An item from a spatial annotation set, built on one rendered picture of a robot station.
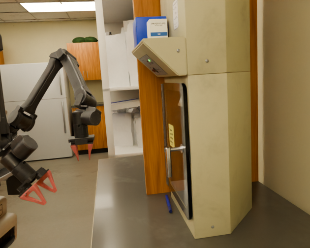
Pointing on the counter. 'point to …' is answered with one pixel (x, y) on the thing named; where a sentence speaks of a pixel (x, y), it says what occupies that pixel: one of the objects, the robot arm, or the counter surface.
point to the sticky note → (171, 135)
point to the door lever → (170, 158)
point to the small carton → (157, 28)
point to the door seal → (189, 150)
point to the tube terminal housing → (216, 110)
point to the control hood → (165, 54)
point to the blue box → (141, 28)
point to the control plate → (152, 65)
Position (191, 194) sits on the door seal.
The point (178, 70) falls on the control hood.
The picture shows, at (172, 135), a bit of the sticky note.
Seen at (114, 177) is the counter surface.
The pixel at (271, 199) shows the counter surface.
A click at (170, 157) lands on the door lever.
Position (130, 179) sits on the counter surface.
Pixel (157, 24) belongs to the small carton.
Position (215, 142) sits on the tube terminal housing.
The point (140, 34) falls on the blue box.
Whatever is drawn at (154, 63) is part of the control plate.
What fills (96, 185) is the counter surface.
